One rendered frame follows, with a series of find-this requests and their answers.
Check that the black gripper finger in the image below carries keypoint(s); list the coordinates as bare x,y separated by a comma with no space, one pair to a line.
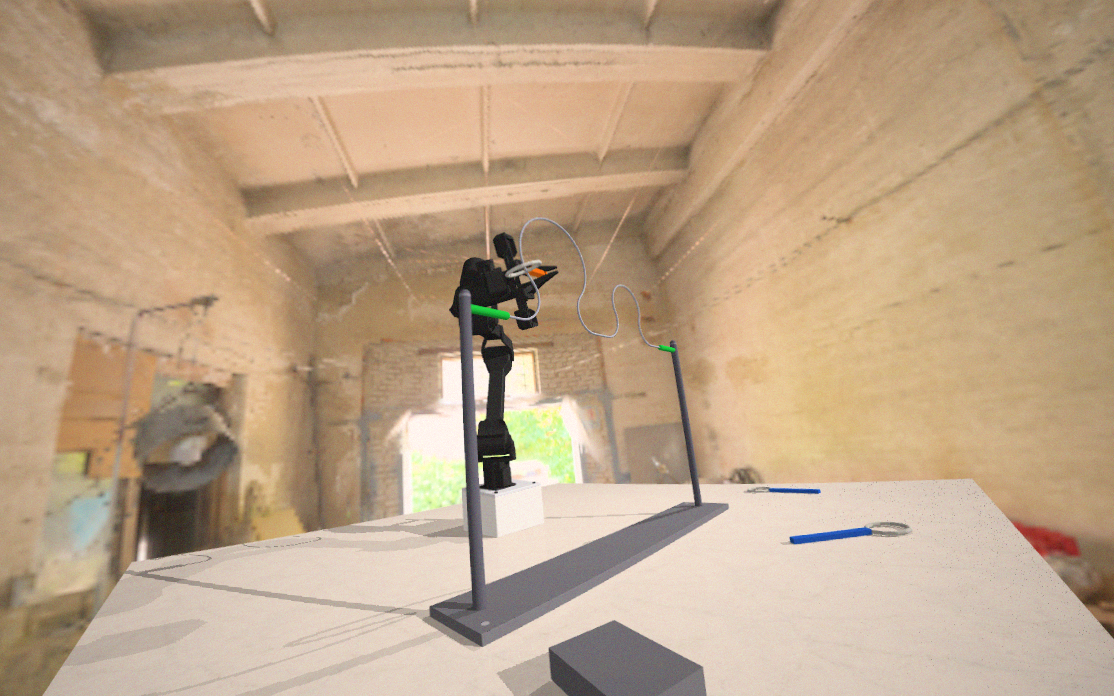
541,267
528,288

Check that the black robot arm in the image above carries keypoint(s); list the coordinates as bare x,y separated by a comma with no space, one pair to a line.
493,437

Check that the orange handle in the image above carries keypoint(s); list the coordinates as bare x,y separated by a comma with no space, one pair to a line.
532,269

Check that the blue handle with grey loop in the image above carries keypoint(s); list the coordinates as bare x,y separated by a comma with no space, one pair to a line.
855,532
784,490

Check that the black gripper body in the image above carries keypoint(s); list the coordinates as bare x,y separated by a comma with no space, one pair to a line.
506,250

